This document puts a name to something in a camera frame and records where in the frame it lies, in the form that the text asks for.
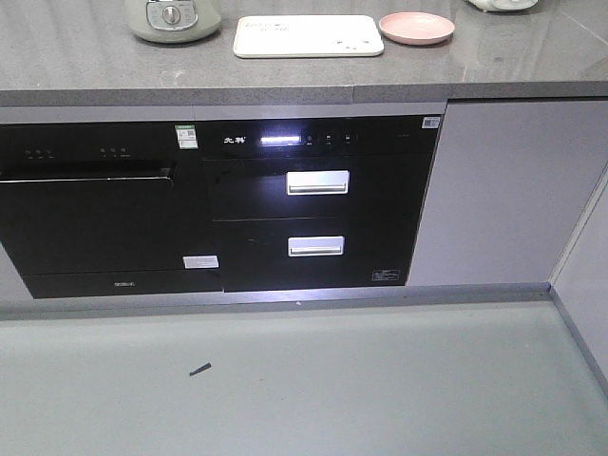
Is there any cream bear serving tray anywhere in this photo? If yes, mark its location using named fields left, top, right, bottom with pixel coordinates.
left=233, top=14, right=384, bottom=59

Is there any pink round plate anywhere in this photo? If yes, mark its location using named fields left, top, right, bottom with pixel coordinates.
left=379, top=11, right=455, bottom=46

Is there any black disinfection cabinet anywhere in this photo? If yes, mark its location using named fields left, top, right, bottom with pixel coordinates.
left=198, top=114, right=442, bottom=292

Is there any black floor tape strip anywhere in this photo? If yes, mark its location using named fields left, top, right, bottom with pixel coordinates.
left=188, top=362, right=212, bottom=377

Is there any grey cabinet door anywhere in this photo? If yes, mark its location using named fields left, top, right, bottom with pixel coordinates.
left=408, top=101, right=607, bottom=286

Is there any green electric cooking pot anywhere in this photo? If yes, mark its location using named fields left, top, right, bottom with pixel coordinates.
left=123, top=0, right=222, bottom=44

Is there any white kitchen appliance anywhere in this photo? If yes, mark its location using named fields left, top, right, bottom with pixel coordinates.
left=467, top=0, right=538, bottom=12

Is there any lower silver drawer handle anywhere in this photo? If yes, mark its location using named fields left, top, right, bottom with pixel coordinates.
left=287, top=236, right=345, bottom=257

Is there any silver drawer handle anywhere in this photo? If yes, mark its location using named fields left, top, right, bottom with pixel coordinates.
left=287, top=236, right=345, bottom=257
left=286, top=170, right=350, bottom=196

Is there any upper silver drawer handle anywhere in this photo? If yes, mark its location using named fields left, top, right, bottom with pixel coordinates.
left=286, top=170, right=350, bottom=196

